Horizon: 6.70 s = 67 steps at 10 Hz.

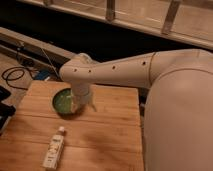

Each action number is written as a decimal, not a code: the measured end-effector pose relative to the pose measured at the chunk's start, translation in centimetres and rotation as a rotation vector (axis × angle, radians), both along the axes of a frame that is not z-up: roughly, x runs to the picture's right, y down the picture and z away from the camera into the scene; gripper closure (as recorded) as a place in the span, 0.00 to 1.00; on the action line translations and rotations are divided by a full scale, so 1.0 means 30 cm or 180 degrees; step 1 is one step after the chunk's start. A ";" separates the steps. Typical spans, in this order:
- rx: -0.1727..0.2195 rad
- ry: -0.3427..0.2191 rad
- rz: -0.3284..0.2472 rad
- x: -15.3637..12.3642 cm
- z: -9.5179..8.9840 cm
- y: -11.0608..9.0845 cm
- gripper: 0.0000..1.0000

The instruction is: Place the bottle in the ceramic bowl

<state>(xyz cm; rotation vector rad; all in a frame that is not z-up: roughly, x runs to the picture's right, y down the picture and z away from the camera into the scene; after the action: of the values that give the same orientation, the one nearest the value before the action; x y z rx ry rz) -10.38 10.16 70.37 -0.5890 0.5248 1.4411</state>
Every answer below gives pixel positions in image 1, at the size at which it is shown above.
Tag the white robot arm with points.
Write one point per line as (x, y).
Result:
(178, 119)

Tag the blue object on floor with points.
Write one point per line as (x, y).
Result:
(42, 75)

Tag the green ceramic bowl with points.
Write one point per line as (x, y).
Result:
(61, 105)

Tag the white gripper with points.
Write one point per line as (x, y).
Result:
(81, 95)

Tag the white plastic bottle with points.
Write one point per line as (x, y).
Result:
(54, 150)

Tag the black device at left edge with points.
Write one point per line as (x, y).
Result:
(6, 111)

